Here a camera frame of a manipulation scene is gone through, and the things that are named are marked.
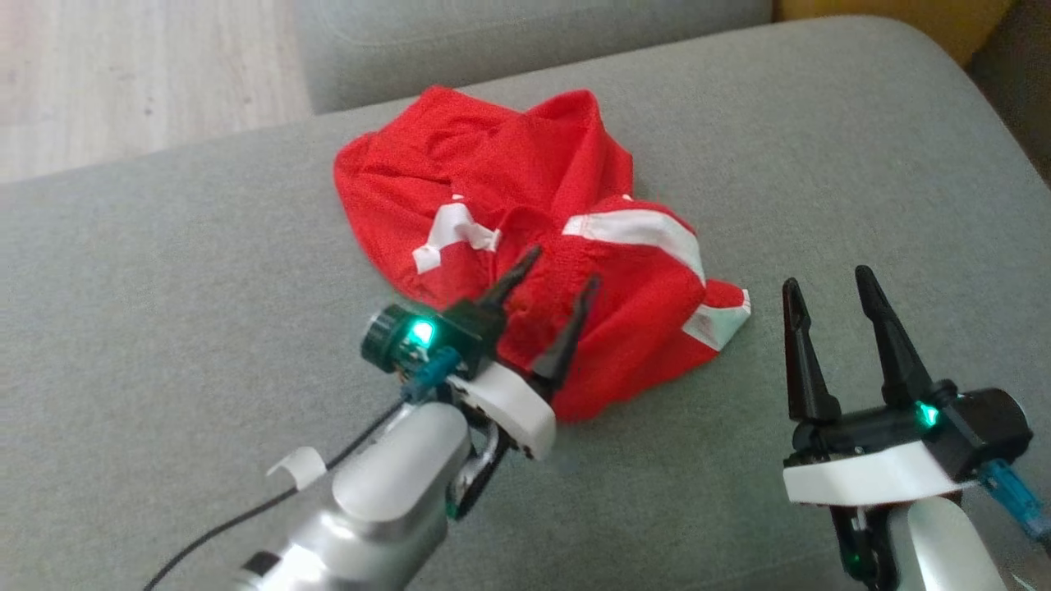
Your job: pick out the red shirt with white sleeves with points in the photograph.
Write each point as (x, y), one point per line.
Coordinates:
(493, 164)

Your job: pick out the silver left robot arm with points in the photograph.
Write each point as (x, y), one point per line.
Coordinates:
(386, 492)

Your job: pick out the grey fabric sofa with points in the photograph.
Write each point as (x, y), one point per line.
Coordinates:
(246, 287)

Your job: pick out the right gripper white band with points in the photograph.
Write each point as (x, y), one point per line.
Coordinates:
(870, 476)

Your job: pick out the mustard yellow object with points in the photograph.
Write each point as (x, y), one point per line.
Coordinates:
(887, 20)

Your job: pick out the grey sofa section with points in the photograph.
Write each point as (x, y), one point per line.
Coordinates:
(509, 41)

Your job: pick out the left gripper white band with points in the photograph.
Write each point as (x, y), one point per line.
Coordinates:
(513, 406)

